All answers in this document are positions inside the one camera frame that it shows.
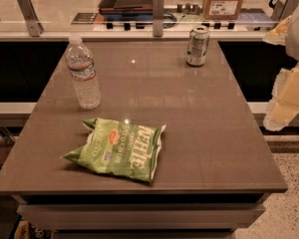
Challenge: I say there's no left metal glass bracket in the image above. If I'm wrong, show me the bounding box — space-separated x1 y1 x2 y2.
17 0 44 37

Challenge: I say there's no yellow bag under table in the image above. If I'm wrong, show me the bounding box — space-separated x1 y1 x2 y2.
13 219 52 239

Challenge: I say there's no silver green 7up can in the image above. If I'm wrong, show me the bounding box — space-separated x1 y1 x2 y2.
186 25 209 67

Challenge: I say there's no metal glass bracket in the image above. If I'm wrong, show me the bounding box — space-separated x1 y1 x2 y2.
269 0 299 21
152 0 164 37
17 0 44 37

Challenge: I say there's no right metal glass bracket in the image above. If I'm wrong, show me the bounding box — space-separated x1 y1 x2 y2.
269 0 299 21

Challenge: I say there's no clear plastic water bottle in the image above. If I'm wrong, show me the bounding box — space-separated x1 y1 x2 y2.
65 33 101 110

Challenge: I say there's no white table drawer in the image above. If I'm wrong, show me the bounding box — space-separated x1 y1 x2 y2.
18 203 265 230

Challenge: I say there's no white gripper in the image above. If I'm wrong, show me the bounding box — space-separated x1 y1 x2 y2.
262 4 299 131

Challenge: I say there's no brown cardboard box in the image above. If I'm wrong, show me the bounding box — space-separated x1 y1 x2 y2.
203 0 243 20

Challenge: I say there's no green jalapeno chip bag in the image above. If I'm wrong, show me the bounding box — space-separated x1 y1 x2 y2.
63 118 165 183

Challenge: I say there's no middle metal glass bracket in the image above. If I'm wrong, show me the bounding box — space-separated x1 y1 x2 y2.
152 0 164 37

